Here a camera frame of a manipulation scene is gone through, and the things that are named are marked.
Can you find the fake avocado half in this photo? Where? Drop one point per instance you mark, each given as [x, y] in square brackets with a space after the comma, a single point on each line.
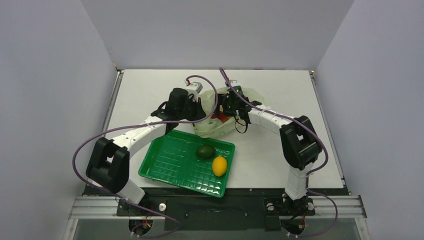
[205, 152]

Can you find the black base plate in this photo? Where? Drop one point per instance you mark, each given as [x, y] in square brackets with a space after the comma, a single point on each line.
[238, 209]

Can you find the yellow fake fruit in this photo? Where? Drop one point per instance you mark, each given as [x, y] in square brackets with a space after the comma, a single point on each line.
[219, 166]

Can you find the translucent pale green plastic bag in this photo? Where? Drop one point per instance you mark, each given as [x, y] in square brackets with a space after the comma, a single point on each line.
[213, 128]

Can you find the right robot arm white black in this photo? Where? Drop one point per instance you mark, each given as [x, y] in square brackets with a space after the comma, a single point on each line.
[298, 139]

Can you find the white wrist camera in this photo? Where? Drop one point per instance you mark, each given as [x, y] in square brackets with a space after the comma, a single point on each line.
[234, 83]
[193, 89]

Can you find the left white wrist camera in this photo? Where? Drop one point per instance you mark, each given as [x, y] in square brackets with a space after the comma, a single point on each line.
[193, 89]

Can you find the red fake fruit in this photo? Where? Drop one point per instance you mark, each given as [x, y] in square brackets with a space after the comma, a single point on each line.
[221, 117]

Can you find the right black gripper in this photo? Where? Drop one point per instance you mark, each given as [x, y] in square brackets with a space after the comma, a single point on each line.
[228, 106]

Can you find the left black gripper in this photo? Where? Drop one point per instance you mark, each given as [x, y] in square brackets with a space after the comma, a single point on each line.
[197, 105]

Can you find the green plastic tray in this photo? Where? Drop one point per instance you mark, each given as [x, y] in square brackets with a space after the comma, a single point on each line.
[172, 159]

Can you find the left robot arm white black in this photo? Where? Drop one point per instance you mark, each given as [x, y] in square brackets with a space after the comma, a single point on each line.
[109, 164]

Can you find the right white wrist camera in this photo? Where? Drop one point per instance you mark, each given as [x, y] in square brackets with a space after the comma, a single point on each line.
[234, 83]

